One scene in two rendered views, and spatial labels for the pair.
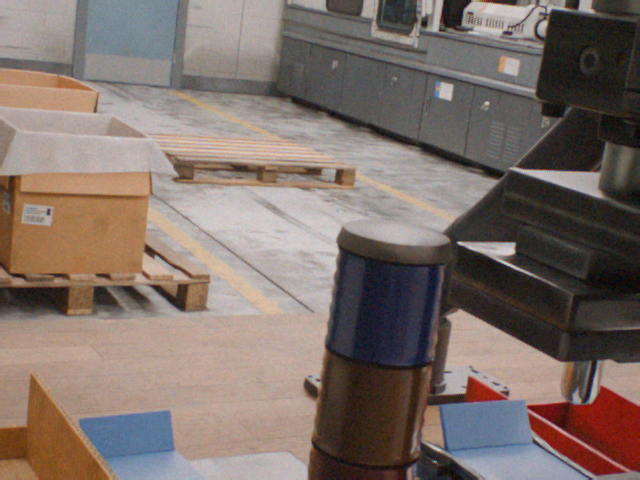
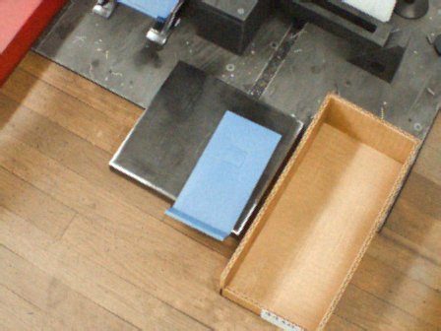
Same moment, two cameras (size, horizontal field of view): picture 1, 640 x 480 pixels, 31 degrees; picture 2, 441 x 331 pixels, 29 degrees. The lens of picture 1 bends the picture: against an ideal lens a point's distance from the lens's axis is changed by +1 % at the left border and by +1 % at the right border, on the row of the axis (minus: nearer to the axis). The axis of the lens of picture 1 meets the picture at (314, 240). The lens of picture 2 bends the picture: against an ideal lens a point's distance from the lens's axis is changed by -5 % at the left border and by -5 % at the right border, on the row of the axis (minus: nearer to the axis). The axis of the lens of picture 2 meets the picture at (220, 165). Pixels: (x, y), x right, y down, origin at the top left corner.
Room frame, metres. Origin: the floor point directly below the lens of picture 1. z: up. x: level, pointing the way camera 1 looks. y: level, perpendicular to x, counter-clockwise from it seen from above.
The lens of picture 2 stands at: (0.96, 0.40, 1.85)
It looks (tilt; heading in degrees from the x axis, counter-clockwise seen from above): 66 degrees down; 235
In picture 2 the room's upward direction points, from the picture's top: 4 degrees clockwise
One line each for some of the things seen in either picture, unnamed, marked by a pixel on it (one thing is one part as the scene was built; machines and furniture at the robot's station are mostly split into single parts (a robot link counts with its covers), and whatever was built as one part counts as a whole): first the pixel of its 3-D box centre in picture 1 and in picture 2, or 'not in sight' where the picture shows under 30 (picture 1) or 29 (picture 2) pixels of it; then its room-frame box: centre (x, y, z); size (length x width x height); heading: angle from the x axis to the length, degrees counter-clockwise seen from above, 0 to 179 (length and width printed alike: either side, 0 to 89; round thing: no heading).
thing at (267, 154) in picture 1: (238, 159); not in sight; (7.44, 0.55, 0.07); 1.20 x 1.00 x 0.14; 118
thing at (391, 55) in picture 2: not in sight; (378, 45); (0.48, 0.03, 0.95); 0.06 x 0.03 x 0.09; 120
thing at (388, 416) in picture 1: (372, 396); not in sight; (0.38, -0.03, 1.14); 0.04 x 0.04 x 0.03
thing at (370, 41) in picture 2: not in sight; (331, 19); (0.52, -0.03, 0.95); 0.15 x 0.03 x 0.10; 120
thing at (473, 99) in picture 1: (456, 91); not in sight; (9.96, -1.04, 0.49); 5.51 x 1.02 x 0.97; 26
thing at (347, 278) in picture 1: (386, 299); not in sight; (0.38, -0.03, 1.17); 0.04 x 0.04 x 0.03
